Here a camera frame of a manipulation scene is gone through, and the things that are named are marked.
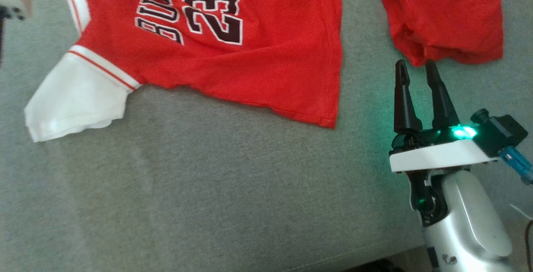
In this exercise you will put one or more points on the red shorts with white stripe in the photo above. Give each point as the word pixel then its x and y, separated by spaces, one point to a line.
pixel 449 18

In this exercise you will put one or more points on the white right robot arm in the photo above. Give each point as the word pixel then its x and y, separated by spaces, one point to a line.
pixel 466 222

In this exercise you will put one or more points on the red basketball jersey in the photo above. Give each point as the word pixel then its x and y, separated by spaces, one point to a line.
pixel 258 68

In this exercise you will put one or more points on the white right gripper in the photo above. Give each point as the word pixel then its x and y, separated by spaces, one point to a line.
pixel 437 155

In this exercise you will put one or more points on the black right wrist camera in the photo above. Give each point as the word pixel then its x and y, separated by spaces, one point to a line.
pixel 501 132

